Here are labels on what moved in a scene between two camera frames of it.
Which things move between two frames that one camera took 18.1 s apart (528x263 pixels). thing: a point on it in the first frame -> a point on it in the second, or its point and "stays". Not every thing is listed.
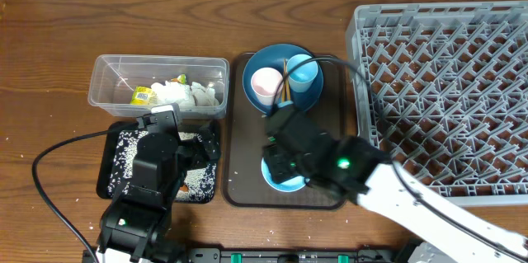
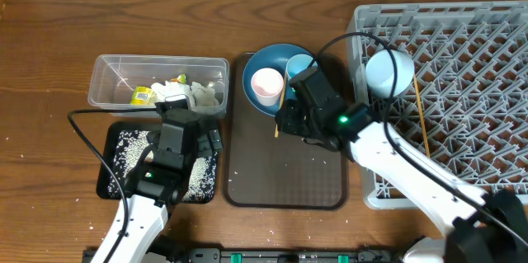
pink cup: (265, 82) stays
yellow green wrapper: (143, 96) stays
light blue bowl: (289, 185) -> (381, 72)
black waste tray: (116, 148) stays
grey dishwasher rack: (441, 89) stays
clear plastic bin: (130, 85) stays
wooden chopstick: (287, 81) -> (421, 113)
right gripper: (274, 157) -> (287, 123)
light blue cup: (301, 78) stays
